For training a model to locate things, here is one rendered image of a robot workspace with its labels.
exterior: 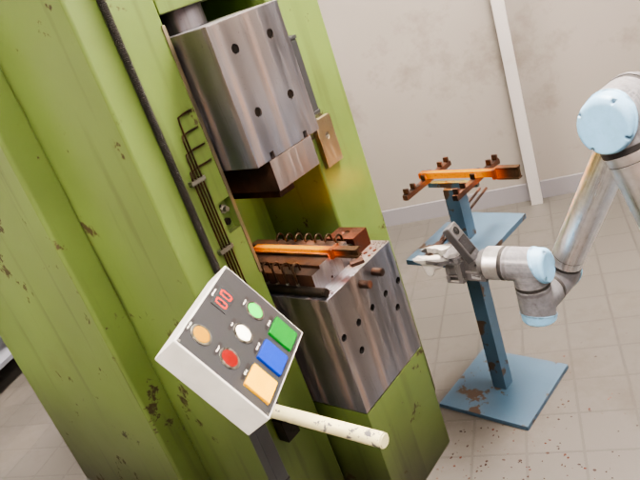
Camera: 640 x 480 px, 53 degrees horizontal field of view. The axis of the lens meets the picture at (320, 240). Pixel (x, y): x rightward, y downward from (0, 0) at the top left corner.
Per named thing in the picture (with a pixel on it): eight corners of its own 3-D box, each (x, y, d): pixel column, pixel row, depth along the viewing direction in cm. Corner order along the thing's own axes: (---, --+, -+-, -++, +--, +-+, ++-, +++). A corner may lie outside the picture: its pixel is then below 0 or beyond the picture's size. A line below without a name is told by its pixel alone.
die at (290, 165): (319, 163, 199) (310, 134, 195) (280, 191, 185) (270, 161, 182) (230, 170, 226) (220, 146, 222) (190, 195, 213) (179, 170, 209)
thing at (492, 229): (526, 217, 245) (525, 212, 244) (477, 270, 221) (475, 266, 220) (458, 215, 266) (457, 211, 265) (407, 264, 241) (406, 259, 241)
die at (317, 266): (352, 261, 212) (345, 238, 209) (317, 293, 199) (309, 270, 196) (264, 256, 239) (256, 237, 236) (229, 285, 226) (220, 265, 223)
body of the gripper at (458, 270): (445, 283, 177) (485, 286, 170) (437, 256, 174) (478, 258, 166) (456, 269, 182) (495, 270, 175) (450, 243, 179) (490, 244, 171)
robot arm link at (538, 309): (568, 310, 170) (560, 270, 165) (549, 334, 163) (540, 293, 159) (535, 305, 177) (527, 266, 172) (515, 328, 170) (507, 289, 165)
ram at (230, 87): (334, 119, 204) (294, -9, 189) (258, 169, 179) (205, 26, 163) (246, 131, 231) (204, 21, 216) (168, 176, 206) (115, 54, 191)
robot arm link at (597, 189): (633, 48, 139) (544, 268, 184) (611, 67, 131) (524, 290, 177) (688, 66, 133) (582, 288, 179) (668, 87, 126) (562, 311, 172)
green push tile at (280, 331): (298, 333, 168) (277, 315, 167) (291, 350, 162) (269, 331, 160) (294, 337, 169) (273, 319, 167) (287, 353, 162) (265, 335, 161)
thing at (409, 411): (450, 441, 252) (421, 346, 235) (404, 514, 227) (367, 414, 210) (340, 413, 289) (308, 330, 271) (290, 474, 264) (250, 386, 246)
